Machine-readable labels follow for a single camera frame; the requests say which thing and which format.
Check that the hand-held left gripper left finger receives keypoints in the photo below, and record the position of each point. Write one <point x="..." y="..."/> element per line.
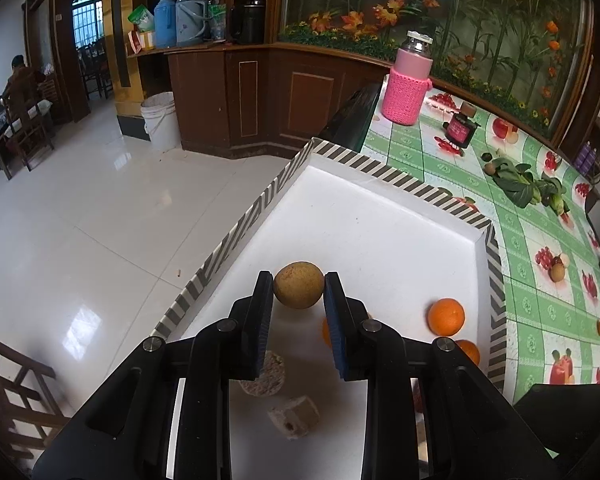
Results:
<point x="267" y="325"/>

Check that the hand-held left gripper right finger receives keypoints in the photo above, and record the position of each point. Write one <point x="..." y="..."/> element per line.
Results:
<point x="335" y="330"/>

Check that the brown round fruit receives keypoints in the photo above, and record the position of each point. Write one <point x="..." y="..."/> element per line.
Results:
<point x="557" y="273"/>
<point x="298" y="285"/>

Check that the striped white tray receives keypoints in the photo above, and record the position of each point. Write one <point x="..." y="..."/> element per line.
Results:
<point x="380" y="240"/>

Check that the large orange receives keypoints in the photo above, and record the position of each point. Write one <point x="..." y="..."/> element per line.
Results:
<point x="446" y="316"/>

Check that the corn cob piece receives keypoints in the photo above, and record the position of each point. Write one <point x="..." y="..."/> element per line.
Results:
<point x="558" y="206"/>

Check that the small brown kiwi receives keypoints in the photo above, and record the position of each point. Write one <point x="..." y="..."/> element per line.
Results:
<point x="490" y="168"/>

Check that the leafy green vegetable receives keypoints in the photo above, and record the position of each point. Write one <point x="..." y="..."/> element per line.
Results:
<point x="517" y="185"/>
<point x="555" y="187"/>

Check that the white plastic bucket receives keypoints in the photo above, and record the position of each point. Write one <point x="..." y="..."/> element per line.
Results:
<point x="161" y="122"/>

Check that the black jar with magenta label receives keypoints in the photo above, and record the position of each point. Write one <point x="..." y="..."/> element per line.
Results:
<point x="459" y="130"/>

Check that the wooden cabinet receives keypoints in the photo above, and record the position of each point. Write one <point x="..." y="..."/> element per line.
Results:
<point x="205" y="95"/>

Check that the pink knit sleeve bottle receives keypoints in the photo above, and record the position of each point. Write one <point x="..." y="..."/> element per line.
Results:
<point x="405" y="95"/>

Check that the purple bottles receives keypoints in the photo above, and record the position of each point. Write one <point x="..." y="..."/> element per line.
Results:
<point x="587" y="157"/>

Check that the brown cork stopper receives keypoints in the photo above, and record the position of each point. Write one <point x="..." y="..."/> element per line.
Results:
<point x="467" y="108"/>

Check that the wooden chair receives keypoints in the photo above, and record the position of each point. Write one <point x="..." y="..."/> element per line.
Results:
<point x="25" y="135"/>
<point x="10" y="390"/>

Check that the clear plastic cup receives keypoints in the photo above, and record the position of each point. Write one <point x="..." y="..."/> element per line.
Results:
<point x="218" y="25"/>

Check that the black kettle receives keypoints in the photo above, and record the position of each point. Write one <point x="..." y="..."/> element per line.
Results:
<point x="248" y="20"/>

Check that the red white packet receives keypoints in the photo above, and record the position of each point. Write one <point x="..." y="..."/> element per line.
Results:
<point x="140" y="41"/>

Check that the grey thermos jug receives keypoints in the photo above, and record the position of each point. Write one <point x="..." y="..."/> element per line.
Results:
<point x="192" y="20"/>

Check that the blue thermos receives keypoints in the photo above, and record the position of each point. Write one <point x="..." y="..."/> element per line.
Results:
<point x="164" y="22"/>

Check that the green packet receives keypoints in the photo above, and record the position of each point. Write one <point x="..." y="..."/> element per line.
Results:
<point x="142" y="19"/>

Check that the flower print glass panel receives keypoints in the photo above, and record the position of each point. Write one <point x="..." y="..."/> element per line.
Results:
<point x="455" y="20"/>

